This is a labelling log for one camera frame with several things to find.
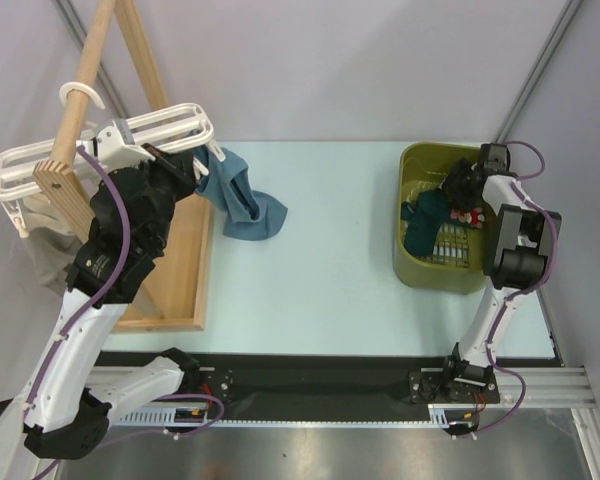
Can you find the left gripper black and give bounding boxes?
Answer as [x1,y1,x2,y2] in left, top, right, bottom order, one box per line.
[125,142,202,252]

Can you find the white plastic clip hanger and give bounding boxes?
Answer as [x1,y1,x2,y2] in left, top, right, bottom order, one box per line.
[0,103,225,237]

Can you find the dark green sock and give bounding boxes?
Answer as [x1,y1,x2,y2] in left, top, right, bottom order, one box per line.
[400,189,451,257]

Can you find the blue sock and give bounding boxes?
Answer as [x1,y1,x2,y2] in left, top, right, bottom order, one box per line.
[190,146,288,241]

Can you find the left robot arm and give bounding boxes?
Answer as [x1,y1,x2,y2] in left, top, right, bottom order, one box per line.
[0,143,203,460]

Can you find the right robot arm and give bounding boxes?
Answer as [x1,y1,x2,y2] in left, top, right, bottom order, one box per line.
[440,143,561,402]

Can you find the green sock with reindeer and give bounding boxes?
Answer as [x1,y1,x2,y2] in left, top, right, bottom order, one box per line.
[450,207,485,229]

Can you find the olive green plastic basket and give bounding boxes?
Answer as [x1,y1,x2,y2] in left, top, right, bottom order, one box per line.
[393,142,495,295]

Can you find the beige grey sock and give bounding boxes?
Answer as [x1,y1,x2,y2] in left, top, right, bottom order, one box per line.
[22,193,82,296]

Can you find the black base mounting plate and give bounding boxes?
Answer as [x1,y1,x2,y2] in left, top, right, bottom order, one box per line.
[79,352,501,424]

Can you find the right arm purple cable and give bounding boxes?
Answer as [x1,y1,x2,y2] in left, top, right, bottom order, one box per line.
[449,140,556,441]

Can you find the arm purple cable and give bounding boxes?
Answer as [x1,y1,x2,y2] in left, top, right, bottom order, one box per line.
[32,147,226,480]
[449,140,556,441]

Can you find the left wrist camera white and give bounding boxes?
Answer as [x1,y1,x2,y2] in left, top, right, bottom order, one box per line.
[80,118,155,172]

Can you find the wooden drying rack frame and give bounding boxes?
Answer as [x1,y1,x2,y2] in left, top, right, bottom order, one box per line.
[33,1,218,333]

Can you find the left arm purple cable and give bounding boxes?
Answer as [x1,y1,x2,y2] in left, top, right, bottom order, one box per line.
[32,147,226,480]

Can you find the aluminium rail frame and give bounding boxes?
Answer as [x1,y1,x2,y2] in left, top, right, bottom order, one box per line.
[57,368,600,479]

